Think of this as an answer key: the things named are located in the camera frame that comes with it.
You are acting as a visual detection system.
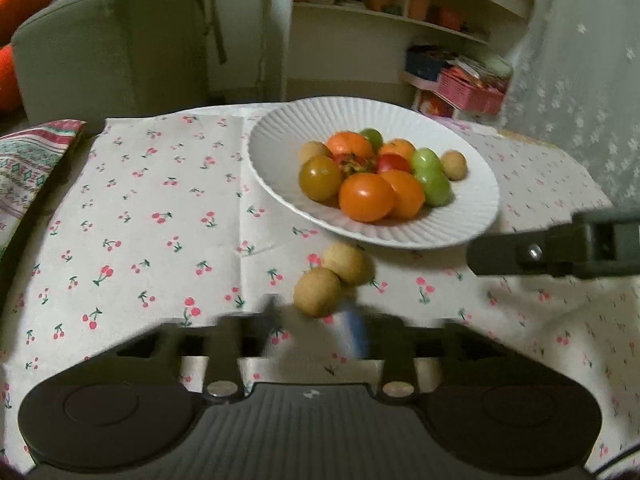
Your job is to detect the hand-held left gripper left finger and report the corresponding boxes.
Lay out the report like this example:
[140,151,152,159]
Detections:
[116,294,297,401]

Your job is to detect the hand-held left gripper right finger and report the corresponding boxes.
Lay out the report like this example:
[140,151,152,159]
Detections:
[334,302,507,401]

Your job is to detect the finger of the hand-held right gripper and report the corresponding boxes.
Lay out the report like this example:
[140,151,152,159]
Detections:
[466,224,590,279]

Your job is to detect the beige longan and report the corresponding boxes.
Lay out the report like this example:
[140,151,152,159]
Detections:
[440,150,468,181]
[298,141,333,165]
[321,241,375,287]
[293,267,343,317]

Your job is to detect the oval green tomato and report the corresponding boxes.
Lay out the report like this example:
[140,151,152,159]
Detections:
[411,147,453,208]

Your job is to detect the orange tomato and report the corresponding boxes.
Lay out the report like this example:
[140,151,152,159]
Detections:
[325,131,375,158]
[380,170,426,220]
[338,172,397,223]

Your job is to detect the brownish green tomato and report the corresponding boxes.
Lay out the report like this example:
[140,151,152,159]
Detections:
[299,155,345,202]

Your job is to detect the white ribbed plate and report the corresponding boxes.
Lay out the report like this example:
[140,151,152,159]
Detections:
[248,96,501,250]

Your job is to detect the round green tomato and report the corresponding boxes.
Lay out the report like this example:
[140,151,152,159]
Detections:
[359,128,385,153]

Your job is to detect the cherry print tablecloth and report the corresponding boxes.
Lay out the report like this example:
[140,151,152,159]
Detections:
[0,104,640,476]

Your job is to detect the yellow-orange tomato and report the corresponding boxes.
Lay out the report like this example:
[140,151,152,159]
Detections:
[378,138,417,161]

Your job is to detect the white floral lace curtain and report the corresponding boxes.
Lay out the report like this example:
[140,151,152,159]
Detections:
[500,0,640,211]

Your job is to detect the red tomato with green calyx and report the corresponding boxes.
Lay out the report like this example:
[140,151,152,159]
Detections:
[334,152,378,177]

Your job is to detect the pink plastic basket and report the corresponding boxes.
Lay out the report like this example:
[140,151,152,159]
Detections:
[437,67,507,115]

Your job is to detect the dark blue box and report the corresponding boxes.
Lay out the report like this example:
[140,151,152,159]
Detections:
[405,46,448,82]

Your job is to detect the patterned striped cushion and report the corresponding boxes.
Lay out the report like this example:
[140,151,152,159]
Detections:
[0,119,87,261]

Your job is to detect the white shelf unit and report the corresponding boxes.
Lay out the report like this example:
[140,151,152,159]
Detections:
[272,0,537,111]

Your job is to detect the grey-green sofa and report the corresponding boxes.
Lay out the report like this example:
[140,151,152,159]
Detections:
[11,0,223,128]

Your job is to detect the orange cushion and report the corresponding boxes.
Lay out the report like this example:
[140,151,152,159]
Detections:
[0,0,59,112]

